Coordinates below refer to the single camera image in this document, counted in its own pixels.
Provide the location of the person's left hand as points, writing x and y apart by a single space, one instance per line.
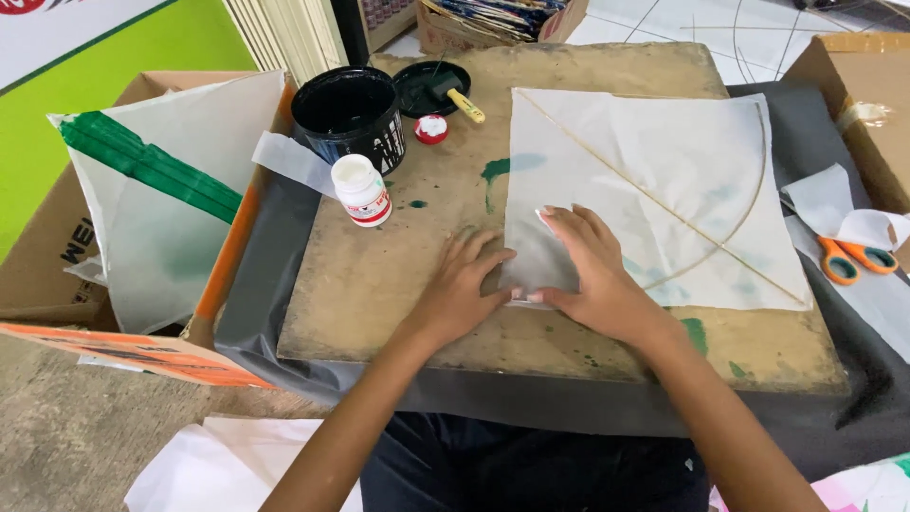
455 288

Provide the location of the person's right hand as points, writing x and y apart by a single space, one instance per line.
611 284

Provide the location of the white paper kite bamboo frame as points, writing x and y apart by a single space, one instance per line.
654 192

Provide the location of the worn wooden work board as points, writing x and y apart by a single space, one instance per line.
398 284

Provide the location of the white glue bottle red label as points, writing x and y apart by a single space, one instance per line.
362 192

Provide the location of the red bottle cap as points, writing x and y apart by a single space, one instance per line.
431 129

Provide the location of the grey plastic sheet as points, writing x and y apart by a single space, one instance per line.
270 284

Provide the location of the person's dark trousers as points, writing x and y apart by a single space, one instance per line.
526 469

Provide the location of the black paint bucket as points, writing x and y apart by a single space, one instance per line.
352 117

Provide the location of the black bucket lid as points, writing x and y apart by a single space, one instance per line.
416 89

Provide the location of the white paper strip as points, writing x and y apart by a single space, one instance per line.
291 162

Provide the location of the crumpled white paper scrap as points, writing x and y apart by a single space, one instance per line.
828 203

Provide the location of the orange scissors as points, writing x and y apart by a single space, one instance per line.
846 259

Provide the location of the flat white paper sheet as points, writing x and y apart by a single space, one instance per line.
874 306

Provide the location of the cardboard box of bamboo sticks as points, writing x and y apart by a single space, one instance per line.
490 21

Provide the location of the wooden shelf with small jars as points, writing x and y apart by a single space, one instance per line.
384 18

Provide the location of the thin bamboo sticks on floor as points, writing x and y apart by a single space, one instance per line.
746 32

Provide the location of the white paper sheets pile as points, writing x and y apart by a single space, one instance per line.
227 462

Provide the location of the cream folding door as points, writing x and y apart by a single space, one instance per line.
284 32

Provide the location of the stack of green-striped white kites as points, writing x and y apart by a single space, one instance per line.
156 213

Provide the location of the pink green paper kite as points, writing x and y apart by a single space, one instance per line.
860 490

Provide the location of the plain brown cardboard box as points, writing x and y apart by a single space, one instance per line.
864 78

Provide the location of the cardboard box orange edge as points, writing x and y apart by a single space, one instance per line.
50 242

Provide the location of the green white banner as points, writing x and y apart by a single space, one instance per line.
85 64

